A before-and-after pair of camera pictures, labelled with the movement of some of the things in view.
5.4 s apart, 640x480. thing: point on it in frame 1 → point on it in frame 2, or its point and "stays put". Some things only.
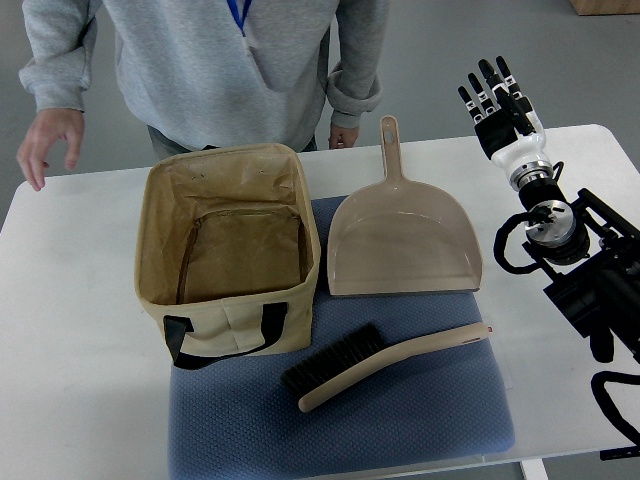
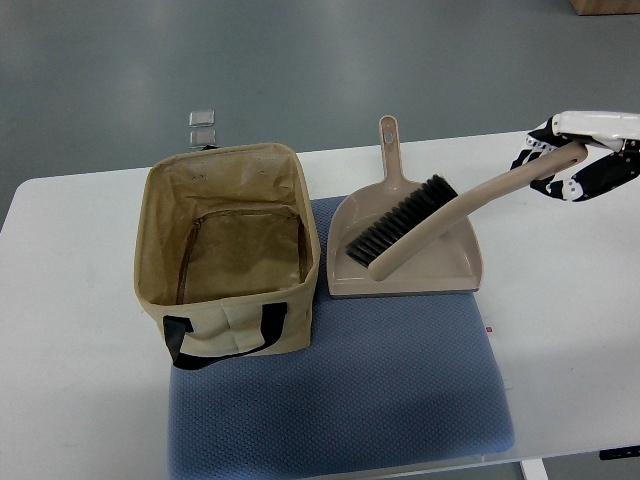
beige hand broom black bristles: (357, 354) → (433, 208)
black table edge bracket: (622, 452) stays put
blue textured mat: (237, 417) stays put
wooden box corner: (605, 7) stays put
